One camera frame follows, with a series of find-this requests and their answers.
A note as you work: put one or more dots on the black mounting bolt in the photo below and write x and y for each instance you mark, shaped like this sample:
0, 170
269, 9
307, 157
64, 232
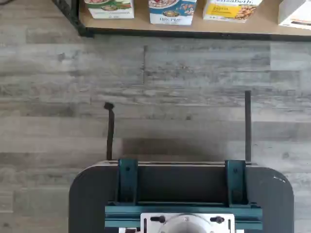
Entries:
217, 219
156, 219

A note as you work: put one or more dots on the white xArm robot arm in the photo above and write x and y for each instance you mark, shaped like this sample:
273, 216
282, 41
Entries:
183, 225

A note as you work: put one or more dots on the white patterned cereal box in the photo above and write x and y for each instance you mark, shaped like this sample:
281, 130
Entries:
296, 12

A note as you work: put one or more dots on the yellow white granola box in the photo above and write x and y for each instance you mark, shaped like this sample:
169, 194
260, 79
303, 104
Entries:
230, 12

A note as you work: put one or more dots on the teal metal mounting frame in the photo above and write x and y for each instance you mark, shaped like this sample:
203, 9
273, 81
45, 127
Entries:
127, 182

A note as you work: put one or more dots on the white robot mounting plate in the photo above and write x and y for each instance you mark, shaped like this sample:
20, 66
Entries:
148, 225

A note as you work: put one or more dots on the black metal shelf rack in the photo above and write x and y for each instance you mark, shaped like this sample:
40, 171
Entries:
170, 28

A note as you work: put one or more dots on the green apple cinnamon oatmeal box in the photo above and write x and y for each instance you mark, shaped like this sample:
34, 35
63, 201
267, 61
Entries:
109, 11

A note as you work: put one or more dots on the straight black metal bar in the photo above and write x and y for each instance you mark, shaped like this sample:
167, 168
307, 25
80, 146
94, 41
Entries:
248, 126

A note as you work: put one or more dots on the blue white flax oatmeal box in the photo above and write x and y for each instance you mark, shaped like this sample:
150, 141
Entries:
171, 12

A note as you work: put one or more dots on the grey robot cart platform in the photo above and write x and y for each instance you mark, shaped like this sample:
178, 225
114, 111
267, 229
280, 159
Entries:
267, 194

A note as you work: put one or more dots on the black bar with bent tip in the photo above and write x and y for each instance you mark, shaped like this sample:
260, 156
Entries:
109, 136

